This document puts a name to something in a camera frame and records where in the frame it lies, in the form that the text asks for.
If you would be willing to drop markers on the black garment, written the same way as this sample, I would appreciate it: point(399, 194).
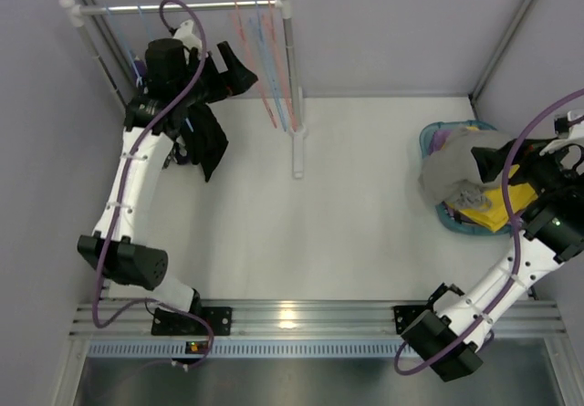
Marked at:
point(205, 140)

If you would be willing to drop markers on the blue wire hanger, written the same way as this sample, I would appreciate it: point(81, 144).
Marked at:
point(145, 23)
point(268, 62)
point(120, 36)

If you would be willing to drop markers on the aluminium mounting rail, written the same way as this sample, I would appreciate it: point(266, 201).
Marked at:
point(255, 329)

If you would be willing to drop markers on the purple white patterned garment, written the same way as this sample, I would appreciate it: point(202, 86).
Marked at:
point(160, 80)

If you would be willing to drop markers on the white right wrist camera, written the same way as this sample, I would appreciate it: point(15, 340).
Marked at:
point(569, 130)

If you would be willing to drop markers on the purple trousers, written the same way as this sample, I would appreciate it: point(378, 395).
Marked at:
point(438, 140)

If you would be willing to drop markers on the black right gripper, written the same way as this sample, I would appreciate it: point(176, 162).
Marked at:
point(509, 161)

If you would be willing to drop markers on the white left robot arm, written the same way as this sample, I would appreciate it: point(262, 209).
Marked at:
point(117, 247)

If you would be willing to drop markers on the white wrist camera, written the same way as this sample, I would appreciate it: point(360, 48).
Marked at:
point(186, 34)
point(569, 130)

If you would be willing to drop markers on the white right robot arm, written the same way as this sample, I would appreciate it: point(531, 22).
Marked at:
point(453, 326)

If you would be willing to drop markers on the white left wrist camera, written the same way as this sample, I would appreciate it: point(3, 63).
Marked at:
point(186, 34)

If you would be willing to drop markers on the pink wire hanger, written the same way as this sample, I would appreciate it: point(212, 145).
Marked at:
point(281, 70)
point(237, 19)

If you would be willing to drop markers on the yellow garment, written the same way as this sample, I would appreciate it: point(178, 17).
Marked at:
point(494, 218)

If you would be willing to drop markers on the white clothes rack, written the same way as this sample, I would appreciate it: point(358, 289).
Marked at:
point(77, 13)

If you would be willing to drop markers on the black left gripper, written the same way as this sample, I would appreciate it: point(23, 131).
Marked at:
point(217, 78)

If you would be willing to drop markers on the grey beige garment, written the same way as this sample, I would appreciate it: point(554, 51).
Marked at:
point(451, 176)

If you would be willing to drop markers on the teal transparent plastic basin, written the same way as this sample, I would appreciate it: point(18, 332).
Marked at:
point(460, 225)

